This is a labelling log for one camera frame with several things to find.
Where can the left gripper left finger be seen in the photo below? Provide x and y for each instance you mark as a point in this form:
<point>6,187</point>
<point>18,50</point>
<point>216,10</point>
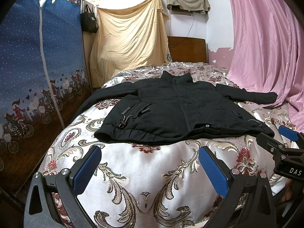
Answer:
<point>40,208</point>

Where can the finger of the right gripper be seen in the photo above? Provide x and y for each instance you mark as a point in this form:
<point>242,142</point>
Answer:
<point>269,144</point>
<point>292,135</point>

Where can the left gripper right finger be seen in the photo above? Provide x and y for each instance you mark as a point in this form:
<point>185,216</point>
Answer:
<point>247,200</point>

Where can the black padded jacket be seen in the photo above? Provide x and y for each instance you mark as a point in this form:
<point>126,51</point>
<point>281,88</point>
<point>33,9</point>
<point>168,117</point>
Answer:
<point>170,109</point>

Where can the pink curtain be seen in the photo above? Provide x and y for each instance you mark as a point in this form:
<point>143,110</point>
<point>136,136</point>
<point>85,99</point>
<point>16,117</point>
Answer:
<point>268,52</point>

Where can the blue fabric wardrobe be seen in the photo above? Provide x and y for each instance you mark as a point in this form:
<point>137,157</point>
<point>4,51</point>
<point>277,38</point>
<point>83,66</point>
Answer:
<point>43,82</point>

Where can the wooden headboard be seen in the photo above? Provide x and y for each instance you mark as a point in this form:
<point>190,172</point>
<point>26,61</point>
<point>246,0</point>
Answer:
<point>187,49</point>

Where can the olive cloth on shelf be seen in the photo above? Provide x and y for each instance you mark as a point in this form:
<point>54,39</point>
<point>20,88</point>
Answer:
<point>201,6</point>

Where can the yellow hanging sheet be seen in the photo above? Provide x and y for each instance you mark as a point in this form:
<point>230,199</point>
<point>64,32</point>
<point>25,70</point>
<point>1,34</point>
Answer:
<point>128,38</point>

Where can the black hanging bag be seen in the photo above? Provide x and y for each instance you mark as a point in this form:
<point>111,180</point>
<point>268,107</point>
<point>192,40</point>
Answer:
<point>88,21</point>

